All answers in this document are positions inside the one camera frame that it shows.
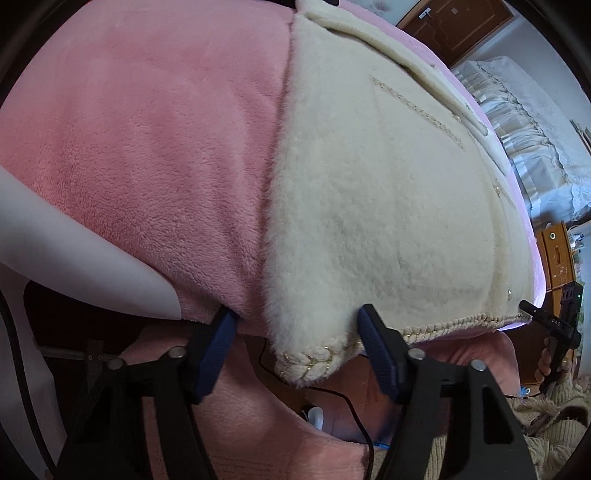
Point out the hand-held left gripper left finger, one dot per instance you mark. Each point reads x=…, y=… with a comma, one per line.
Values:
x=214, y=357

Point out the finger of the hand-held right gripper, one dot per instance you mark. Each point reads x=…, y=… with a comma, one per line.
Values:
x=531, y=310

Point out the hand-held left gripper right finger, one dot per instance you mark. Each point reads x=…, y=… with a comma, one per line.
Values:
x=381, y=355

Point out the white fuzzy braided-trim cardigan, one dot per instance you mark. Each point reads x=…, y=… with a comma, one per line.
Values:
x=378, y=194

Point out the person's right hand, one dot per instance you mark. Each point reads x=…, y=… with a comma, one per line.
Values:
x=547, y=362

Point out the wooden drawer cabinet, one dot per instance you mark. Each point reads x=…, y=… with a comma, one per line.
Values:
x=558, y=258

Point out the white charger plug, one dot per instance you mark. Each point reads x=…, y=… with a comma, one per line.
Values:
x=318, y=415

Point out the white smooth curved panel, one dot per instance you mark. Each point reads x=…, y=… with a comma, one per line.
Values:
x=69, y=249

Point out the pink fleece bed blanket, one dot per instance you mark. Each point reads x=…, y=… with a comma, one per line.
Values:
x=152, y=152

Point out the brown wooden door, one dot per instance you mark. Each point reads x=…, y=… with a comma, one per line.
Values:
x=455, y=23

